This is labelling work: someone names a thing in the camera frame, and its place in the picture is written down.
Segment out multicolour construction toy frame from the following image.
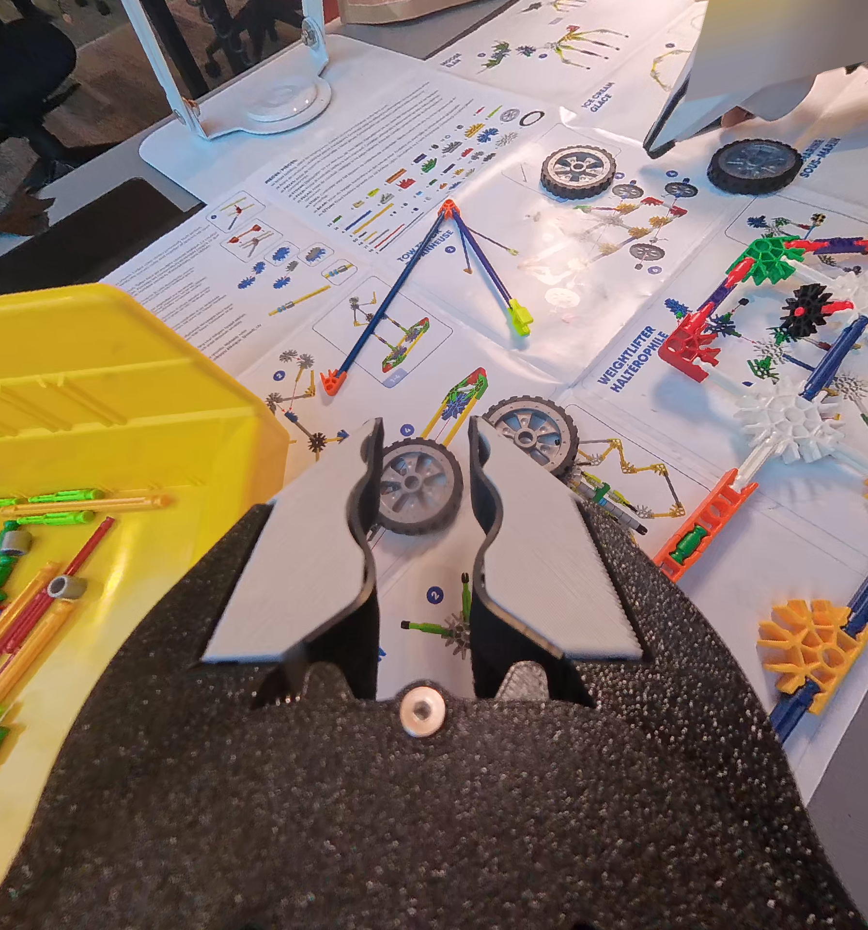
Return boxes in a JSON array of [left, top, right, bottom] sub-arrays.
[[652, 218, 868, 742]]

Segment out yellow plastic bin with rods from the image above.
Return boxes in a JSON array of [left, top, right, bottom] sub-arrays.
[[0, 283, 290, 930]]

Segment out grey desk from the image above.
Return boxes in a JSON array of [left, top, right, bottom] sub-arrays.
[[0, 29, 868, 930]]

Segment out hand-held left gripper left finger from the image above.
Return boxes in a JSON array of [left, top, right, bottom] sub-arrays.
[[201, 416, 386, 696]]

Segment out group of green short rods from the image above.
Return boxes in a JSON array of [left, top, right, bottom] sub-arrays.
[[0, 489, 104, 786]]

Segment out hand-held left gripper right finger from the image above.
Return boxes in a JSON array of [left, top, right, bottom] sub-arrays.
[[467, 416, 645, 661]]

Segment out yellow plastic rod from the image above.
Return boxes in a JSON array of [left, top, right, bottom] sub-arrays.
[[0, 599, 79, 735], [0, 496, 173, 520], [0, 563, 61, 680]]

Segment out black office chair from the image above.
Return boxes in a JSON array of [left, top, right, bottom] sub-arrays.
[[0, 0, 79, 171]]

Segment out cardboard toy box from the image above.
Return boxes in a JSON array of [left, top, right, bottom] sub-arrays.
[[343, 0, 522, 33]]

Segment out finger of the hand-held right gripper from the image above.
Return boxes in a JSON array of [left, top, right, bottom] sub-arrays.
[[642, 0, 868, 159], [721, 73, 822, 129]]

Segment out dark flat panel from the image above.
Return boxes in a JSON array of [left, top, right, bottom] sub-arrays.
[[0, 178, 202, 299]]

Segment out white desk lamp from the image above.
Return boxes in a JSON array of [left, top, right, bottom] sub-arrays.
[[118, 0, 435, 208]]

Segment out blue rods with orange connector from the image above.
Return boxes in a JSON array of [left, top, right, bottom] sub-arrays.
[[320, 198, 535, 397]]

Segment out printed instruction sheet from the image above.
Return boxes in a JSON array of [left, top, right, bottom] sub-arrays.
[[100, 0, 868, 807]]

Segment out black toy wheel grey hub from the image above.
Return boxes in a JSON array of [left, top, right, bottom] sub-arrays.
[[483, 396, 580, 477], [706, 138, 803, 196], [540, 145, 617, 201], [367, 438, 466, 537]]

